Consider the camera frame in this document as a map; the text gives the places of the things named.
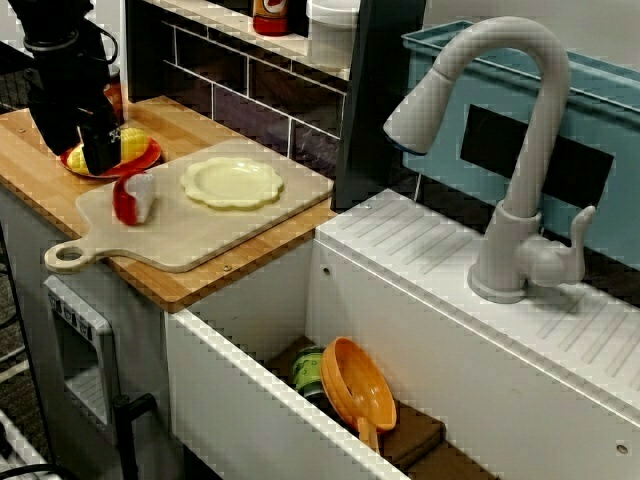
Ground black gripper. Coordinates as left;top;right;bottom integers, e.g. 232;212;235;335
26;83;125;177

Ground yellow toy corn cob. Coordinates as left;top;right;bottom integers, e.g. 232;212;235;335
66;126;150;177

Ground red rind toy cheese wedge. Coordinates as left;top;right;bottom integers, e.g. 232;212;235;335
111;170;157;227

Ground red round plate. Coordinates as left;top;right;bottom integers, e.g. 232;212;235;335
59;131;163;180

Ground brown beans can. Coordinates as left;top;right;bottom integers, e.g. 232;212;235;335
101;66;124;127

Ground light wooden cutting board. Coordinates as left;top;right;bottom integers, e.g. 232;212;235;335
43;138;336;276

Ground pale yellow scalloped plate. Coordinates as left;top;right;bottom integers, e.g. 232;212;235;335
179;155;286;211

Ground red and yellow bottle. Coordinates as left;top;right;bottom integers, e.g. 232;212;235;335
251;0;292;37

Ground white cup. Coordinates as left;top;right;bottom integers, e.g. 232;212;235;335
305;0;362;72

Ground green toy can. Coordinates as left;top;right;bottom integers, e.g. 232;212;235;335
290;345;327;402

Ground white toy sink basin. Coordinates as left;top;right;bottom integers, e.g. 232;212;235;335
161;188;640;480

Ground grey toy faucet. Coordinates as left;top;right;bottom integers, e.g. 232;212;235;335
382;15;598;305

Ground teal plastic bin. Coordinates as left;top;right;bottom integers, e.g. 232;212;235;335
400;19;640;282

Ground dark kitchen side post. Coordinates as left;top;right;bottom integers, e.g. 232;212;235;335
331;0;427;212

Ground black cabinet handle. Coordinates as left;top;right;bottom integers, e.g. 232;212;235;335
111;392;159;480

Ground orange toy strainer with handle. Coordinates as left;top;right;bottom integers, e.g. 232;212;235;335
319;335;399;452

